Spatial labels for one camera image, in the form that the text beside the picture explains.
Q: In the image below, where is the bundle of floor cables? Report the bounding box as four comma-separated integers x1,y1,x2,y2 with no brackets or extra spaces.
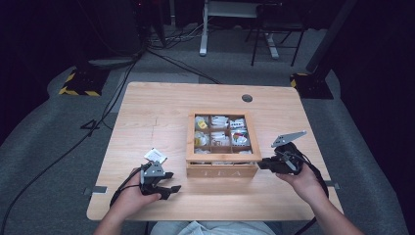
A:
146,22,210,51

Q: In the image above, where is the heap of assorted tea bags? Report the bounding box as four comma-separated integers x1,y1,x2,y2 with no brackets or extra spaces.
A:
194,115,254,157

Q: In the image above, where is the wooden tea box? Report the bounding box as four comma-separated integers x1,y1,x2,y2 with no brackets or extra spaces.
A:
185,110,263,179

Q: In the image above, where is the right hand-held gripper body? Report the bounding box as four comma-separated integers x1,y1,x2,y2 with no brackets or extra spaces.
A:
270,130,308,175

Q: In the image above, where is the grey table bracket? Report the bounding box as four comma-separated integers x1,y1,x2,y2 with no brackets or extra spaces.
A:
324,179,341,191
83,185,109,197

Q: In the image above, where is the right hand-held gripper cable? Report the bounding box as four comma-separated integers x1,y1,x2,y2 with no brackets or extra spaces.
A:
275,141,331,235

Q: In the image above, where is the long black floor cable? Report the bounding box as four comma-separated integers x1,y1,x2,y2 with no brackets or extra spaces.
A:
0,54,142,235

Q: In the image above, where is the person's light clothing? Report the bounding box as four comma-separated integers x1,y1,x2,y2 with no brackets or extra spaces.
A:
150,220,277,235

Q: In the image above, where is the white tea bag sachet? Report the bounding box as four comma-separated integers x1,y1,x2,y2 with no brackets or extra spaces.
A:
143,147,168,165

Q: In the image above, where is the black stand with striped base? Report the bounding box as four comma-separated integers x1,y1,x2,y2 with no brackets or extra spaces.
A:
289,0,360,101

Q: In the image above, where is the black chair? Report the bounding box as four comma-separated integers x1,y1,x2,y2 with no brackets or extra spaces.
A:
244,2,308,68

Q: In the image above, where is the black stand base striped edge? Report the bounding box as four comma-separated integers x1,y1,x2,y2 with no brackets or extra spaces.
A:
58,66,111,98

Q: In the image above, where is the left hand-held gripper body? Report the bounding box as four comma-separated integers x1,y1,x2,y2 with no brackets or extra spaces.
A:
139,160,171,197

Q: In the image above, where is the white desk frame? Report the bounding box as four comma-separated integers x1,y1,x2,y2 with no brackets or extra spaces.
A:
198,0,282,60

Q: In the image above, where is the hand-held gripper cable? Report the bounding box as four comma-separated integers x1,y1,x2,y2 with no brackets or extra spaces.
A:
109,162,153,209
275,141,331,235

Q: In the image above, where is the person's left hand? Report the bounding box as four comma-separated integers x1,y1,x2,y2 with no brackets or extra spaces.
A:
112,167,162,218

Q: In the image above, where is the person's right hand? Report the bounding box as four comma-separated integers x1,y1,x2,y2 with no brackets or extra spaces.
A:
276,163,324,206

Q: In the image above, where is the left hand-held gripper cable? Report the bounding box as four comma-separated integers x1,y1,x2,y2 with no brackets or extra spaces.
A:
109,162,153,209

